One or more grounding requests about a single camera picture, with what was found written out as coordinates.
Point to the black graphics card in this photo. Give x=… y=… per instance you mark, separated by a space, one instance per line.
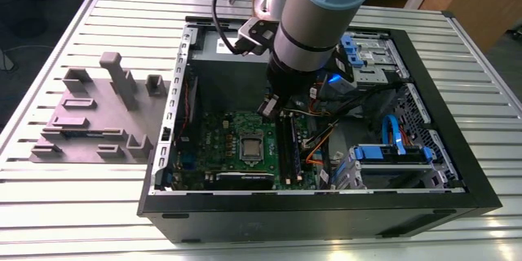
x=245 y=181

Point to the silver CPU with green edge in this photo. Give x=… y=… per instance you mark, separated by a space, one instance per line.
x=252 y=147

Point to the CPU socket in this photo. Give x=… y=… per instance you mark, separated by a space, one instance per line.
x=241 y=148

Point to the hard disk in blue carrier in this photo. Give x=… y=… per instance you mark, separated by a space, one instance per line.
x=373 y=153

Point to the silver disk bay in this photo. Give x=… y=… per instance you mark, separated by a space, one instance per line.
x=441 y=178

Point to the RAM stick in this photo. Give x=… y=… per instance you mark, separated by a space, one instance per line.
x=94 y=134

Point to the black RAM slot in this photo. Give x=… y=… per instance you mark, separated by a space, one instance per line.
x=281 y=148

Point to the grey power supply unit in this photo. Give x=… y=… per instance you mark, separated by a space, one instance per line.
x=229 y=83

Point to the silver drive cage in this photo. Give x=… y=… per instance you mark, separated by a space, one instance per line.
x=380 y=74

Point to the grey parts rack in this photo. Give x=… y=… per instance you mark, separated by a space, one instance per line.
x=102 y=120

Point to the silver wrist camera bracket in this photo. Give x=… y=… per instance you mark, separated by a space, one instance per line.
x=256 y=33

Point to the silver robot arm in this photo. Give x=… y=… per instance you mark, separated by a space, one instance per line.
x=318 y=13

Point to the blue board connector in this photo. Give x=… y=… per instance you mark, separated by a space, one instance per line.
x=189 y=163

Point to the blue plastic drive rail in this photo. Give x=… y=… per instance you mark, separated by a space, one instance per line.
x=340 y=175

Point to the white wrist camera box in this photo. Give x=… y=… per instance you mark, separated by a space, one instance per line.
x=341 y=83

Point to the green motherboard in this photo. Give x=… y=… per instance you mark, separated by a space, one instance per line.
x=214 y=126

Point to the blue plastic drive latch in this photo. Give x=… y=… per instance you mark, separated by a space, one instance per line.
x=353 y=53

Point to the black PC case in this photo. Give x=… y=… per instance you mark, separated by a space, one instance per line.
x=286 y=221

